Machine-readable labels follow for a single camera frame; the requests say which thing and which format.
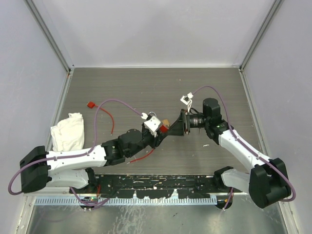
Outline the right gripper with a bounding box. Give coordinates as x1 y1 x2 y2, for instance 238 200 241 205
165 109 209 137

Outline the red cable padlock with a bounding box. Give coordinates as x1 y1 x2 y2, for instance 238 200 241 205
86 101 115 135
128 125 169 164

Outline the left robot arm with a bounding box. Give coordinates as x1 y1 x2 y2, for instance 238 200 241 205
19 124 169 193

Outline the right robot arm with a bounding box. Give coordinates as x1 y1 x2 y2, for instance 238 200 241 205
168 94 292 208

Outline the brass padlock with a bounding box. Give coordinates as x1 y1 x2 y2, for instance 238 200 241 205
148 111 170 128

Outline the white cloth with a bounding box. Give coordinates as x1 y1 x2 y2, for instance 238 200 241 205
50 113 84 152

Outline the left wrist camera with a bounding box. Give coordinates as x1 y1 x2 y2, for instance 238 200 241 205
141 113 162 137

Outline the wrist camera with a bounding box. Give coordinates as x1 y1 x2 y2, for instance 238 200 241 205
141 113 162 137
180 93 193 112

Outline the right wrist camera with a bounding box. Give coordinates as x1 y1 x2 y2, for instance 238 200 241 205
180 93 193 112

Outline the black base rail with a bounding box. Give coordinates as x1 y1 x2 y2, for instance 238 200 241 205
92 173 234 199

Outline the slotted cable duct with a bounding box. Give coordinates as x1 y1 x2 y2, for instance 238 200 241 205
34 195 217 206

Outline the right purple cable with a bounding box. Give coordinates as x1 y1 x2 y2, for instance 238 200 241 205
189 85 297 203

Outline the purple cable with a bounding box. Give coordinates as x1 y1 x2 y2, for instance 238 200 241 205
8 98 148 195
189 85 297 203

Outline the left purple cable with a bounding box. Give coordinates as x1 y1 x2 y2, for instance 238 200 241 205
8 98 148 195

